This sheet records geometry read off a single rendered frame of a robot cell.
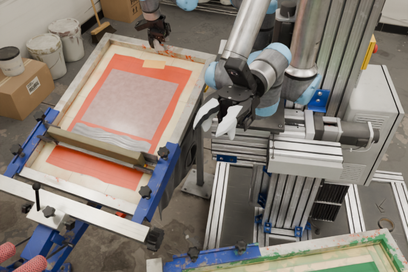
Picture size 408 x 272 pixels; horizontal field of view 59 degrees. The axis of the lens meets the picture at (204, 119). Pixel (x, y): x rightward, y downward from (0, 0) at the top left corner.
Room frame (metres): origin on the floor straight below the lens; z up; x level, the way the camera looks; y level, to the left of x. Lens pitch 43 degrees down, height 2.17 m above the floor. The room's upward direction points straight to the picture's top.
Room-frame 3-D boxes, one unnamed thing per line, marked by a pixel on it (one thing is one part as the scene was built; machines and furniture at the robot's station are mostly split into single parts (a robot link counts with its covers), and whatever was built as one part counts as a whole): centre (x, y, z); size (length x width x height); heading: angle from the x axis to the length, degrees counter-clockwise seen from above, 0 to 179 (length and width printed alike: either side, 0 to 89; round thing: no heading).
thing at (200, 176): (1.66, 0.03, 0.48); 0.22 x 0.22 x 0.96; 69
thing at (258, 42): (1.56, -0.27, 1.31); 0.15 x 0.15 x 0.10
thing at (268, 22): (1.56, -0.27, 1.42); 0.13 x 0.12 x 0.14; 31
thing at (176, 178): (1.16, 0.15, 0.79); 0.46 x 0.09 x 0.33; 159
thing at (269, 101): (0.78, -0.16, 1.55); 0.11 x 0.08 x 0.11; 57
